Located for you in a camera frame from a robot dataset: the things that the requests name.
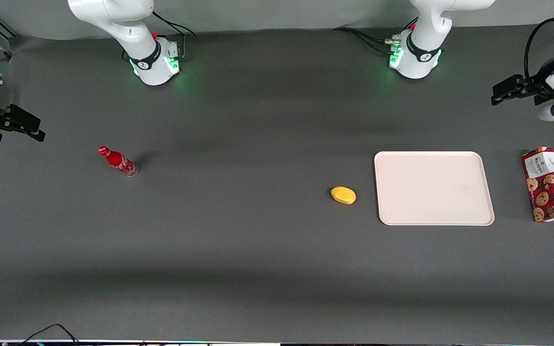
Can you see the red cookie box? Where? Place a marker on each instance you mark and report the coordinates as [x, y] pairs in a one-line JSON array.
[[546, 192]]

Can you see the aluminium frame rail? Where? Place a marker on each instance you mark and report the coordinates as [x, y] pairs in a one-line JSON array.
[[0, 24]]

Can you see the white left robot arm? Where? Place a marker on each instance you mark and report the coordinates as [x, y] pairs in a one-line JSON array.
[[421, 43]]

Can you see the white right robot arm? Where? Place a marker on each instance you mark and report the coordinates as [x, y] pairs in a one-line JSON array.
[[147, 48]]

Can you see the beige plastic tray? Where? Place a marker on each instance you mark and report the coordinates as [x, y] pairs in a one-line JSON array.
[[433, 188]]

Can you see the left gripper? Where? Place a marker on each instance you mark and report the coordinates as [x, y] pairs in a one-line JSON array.
[[535, 88]]

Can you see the yellow mango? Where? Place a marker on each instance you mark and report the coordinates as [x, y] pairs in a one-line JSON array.
[[343, 195]]

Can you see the red cola bottle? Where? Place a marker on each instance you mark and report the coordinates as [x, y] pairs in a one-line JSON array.
[[117, 161]]

